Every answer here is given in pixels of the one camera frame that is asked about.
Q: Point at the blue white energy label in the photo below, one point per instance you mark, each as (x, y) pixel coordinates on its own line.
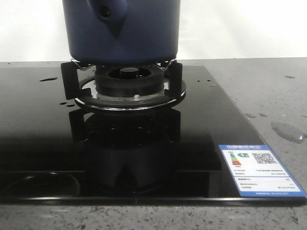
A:
(257, 172)

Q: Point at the black gas burner head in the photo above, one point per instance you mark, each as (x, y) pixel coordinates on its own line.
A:
(120, 81)

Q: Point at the dark blue cooking pot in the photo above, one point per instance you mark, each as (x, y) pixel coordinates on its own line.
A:
(122, 32)

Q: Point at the black glass gas stove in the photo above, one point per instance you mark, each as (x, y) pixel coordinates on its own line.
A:
(52, 151)

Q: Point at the black pot support grate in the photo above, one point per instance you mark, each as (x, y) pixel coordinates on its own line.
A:
(85, 94)

